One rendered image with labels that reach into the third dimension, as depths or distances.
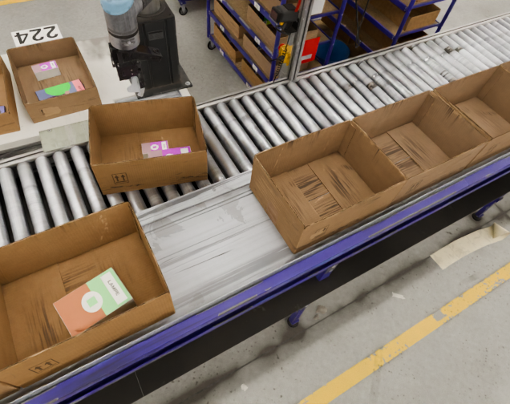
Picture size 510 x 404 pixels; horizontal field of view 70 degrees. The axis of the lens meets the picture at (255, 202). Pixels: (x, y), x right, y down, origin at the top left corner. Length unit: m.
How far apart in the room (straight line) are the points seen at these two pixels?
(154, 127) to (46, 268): 0.72
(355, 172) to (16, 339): 1.15
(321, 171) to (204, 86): 1.83
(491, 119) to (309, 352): 1.36
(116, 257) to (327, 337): 1.24
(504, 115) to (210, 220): 1.36
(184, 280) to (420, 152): 1.02
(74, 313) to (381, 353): 1.53
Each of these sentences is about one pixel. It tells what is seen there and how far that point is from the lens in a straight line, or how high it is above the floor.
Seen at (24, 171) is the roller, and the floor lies 0.75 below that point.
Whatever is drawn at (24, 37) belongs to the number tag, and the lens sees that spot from 2.06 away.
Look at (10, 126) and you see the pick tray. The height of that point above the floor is 0.78.
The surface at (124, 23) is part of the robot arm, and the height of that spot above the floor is 1.28.
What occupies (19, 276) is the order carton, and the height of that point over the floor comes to 0.89.
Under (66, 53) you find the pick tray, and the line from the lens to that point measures 2.06.
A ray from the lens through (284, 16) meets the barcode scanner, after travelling 1.73.
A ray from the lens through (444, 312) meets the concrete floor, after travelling 2.35.
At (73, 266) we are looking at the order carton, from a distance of 1.19.
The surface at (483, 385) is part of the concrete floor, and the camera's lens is 2.34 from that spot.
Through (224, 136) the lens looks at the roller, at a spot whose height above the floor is 0.75.
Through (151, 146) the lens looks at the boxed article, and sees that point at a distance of 1.50.
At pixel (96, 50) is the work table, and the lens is 2.10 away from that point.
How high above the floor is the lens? 1.91
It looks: 56 degrees down
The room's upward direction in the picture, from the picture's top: 10 degrees clockwise
